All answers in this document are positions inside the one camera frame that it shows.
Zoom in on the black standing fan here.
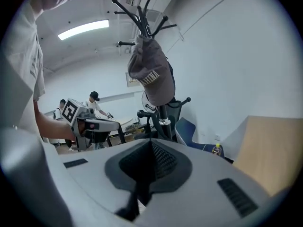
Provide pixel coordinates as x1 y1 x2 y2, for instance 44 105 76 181
141 90 159 133

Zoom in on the black mesh office chair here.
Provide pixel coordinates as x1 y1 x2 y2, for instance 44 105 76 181
165 100 183 141

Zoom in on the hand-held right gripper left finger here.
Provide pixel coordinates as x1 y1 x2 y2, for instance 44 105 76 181
42 138 152 227

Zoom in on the long ceiling light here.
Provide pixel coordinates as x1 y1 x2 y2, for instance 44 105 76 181
57 19 110 41

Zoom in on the framed wall notice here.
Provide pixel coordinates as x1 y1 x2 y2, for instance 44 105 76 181
125 71 141 88

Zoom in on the light wooden board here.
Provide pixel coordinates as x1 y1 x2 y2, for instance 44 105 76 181
232 115 303 197

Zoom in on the grey-brown baseball cap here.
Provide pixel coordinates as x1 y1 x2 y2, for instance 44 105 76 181
127 34 176 106

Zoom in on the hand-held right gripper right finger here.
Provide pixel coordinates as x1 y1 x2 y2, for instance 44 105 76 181
132 138 292 227

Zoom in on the person's white t-shirt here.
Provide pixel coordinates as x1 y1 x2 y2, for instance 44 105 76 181
1 0 46 130

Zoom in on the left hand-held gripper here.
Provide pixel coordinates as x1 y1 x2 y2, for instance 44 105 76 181
61 98 120 152

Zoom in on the blue chair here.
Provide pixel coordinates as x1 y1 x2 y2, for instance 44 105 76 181
174 116 229 159

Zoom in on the black metal coat rack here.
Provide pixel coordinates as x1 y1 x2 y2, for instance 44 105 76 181
111 0 192 142

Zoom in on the person's left forearm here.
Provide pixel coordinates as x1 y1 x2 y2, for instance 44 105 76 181
33 100 77 143

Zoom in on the yellow-capped drink bottle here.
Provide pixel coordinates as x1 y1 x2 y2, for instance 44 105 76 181
212 142 223 156

